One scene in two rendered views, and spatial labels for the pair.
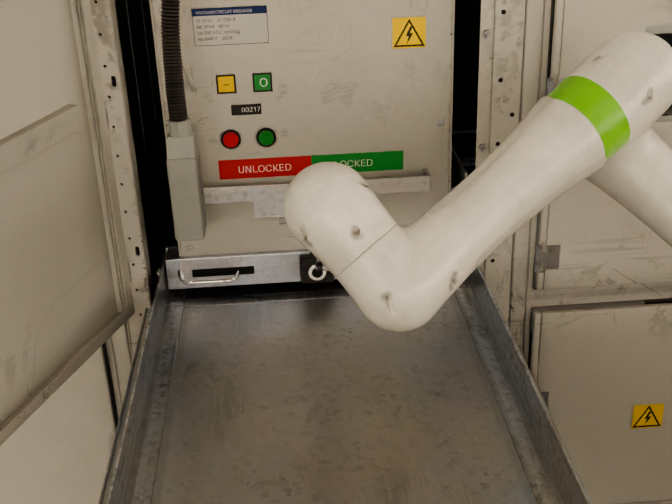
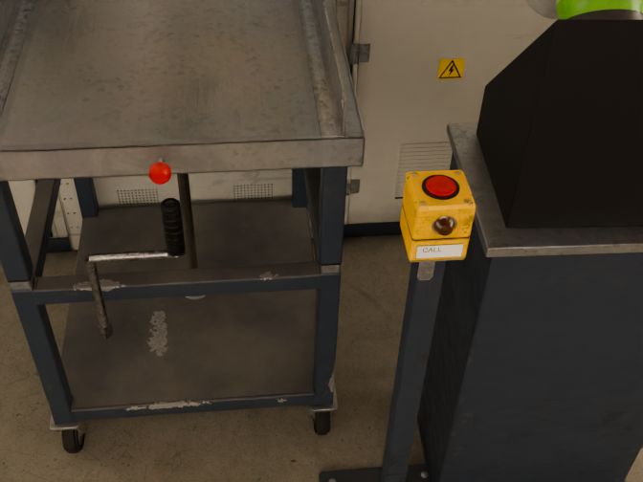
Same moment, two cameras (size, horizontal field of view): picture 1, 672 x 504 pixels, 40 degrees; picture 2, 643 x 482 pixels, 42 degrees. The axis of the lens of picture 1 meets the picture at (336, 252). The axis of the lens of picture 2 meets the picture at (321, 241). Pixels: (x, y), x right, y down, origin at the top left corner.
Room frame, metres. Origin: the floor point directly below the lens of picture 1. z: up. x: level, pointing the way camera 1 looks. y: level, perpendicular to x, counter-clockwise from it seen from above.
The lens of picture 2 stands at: (-0.22, -0.17, 1.59)
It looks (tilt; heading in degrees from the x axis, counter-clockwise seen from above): 43 degrees down; 356
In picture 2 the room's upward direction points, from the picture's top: 2 degrees clockwise
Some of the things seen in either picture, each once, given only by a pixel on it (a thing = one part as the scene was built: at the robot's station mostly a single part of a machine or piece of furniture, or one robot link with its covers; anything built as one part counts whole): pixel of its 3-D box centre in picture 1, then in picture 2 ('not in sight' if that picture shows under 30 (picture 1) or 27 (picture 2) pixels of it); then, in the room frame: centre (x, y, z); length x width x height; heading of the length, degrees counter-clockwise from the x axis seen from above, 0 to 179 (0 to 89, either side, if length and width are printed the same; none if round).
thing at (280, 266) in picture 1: (315, 260); not in sight; (1.52, 0.04, 0.89); 0.54 x 0.05 x 0.06; 93
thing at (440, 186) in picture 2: not in sight; (440, 188); (0.61, -0.39, 0.90); 0.04 x 0.04 x 0.02
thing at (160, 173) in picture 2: not in sight; (160, 169); (0.76, 0.00, 0.82); 0.04 x 0.03 x 0.03; 3
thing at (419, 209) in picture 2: not in sight; (435, 215); (0.61, -0.39, 0.85); 0.08 x 0.08 x 0.10; 3
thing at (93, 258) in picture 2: not in sight; (137, 273); (0.76, 0.06, 0.60); 0.17 x 0.03 x 0.30; 94
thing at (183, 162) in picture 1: (186, 183); not in sight; (1.42, 0.24, 1.09); 0.08 x 0.05 x 0.17; 3
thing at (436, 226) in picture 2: not in sight; (445, 228); (0.57, -0.39, 0.87); 0.03 x 0.01 x 0.03; 93
